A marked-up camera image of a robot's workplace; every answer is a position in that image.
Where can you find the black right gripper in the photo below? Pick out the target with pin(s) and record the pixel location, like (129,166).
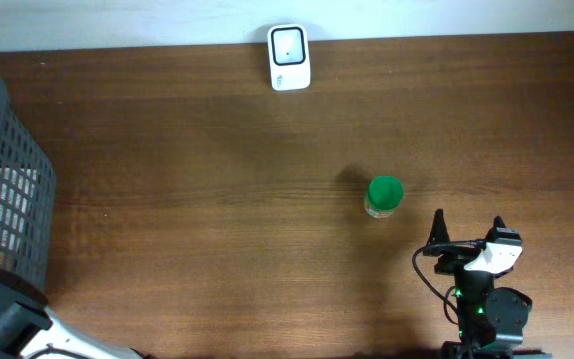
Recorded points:
(452,261)

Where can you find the green lid jar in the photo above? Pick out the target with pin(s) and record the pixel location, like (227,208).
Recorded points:
(383,196)

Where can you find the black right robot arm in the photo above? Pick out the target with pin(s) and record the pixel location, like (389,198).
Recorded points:
(490,319)

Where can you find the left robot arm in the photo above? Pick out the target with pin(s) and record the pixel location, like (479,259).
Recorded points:
(248,297)

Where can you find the white barcode scanner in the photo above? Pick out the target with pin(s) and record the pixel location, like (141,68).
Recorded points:
(289,58)

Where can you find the white box in basket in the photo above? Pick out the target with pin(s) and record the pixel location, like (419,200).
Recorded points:
(18,195)

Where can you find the dark grey mesh basket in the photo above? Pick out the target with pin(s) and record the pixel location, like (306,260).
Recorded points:
(18,149)

